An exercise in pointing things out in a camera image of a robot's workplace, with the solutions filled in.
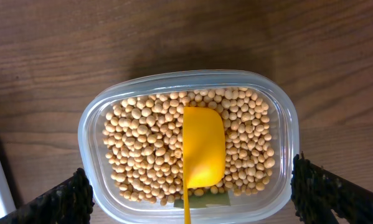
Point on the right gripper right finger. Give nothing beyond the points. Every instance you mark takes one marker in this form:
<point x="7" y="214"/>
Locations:
<point x="320" y="196"/>

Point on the clear plastic container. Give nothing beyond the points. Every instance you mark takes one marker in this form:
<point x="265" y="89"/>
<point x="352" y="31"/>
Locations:
<point x="208" y="208"/>

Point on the soybeans pile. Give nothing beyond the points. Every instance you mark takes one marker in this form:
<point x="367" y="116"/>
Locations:
<point x="143" y="136"/>

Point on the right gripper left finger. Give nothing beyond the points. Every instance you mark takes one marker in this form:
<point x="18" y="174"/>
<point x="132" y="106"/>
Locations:
<point x="70" y="202"/>

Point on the yellow measuring scoop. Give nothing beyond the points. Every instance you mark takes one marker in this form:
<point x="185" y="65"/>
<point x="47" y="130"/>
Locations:
<point x="203" y="143"/>

